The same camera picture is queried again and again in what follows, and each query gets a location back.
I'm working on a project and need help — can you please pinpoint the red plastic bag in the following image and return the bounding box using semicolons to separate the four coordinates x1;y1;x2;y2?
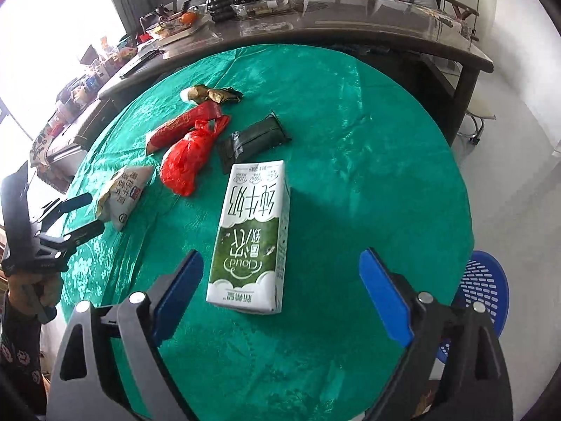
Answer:
160;119;231;196

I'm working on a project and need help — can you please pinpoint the long red wrapper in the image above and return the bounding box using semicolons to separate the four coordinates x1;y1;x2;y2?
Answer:
146;101;222;155

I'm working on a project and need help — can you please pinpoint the gold brown wrapper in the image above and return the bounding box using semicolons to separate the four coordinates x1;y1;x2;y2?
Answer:
181;85;243;103

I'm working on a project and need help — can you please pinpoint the beige tray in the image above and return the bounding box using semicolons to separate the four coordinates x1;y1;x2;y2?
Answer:
151;20;208;41

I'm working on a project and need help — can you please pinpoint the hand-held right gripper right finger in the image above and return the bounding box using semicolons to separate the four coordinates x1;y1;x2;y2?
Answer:
358;248;513;421

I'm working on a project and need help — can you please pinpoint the blue plastic basket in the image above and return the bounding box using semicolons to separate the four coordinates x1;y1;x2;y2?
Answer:
436;251;509;365

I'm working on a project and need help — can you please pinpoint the clutter of bottles and toys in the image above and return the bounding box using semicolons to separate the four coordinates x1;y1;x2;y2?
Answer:
55;35;145;117

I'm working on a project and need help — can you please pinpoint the floral sofa throw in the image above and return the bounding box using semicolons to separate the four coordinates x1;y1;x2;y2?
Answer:
438;9;480;42

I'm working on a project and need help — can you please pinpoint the dark wooden coffee table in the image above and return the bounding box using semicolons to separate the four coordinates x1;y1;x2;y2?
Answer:
97;0;495;147

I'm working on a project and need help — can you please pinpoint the glass fruit bowl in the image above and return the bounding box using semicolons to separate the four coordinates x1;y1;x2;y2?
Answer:
230;0;299;15

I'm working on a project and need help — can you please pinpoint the dark green foil packet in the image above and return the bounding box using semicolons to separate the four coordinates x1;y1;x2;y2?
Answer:
218;112;292;175

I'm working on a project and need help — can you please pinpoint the patterned fringed cloth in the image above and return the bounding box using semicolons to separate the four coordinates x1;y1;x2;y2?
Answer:
30;125;71;194

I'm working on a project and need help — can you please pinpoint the green tablecloth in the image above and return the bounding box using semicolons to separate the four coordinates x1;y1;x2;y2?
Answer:
59;44;476;419

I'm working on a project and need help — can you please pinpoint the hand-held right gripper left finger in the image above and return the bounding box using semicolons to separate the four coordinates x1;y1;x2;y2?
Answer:
46;250;204;421

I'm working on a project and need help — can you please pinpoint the white green milk carton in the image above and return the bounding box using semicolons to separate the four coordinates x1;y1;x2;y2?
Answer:
206;160;291;314

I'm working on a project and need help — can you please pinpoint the beige snack wrapper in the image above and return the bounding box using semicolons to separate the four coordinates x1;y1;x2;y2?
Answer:
96;166;155;232

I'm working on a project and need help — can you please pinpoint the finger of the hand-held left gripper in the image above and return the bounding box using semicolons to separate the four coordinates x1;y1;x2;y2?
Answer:
32;193;94;229
39;220;106;257

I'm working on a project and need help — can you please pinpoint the cream rolling stool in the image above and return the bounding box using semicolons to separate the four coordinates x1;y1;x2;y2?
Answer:
456;96;498;145

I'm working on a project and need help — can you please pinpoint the person's left hand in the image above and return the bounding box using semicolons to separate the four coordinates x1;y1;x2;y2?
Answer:
6;269;60;323

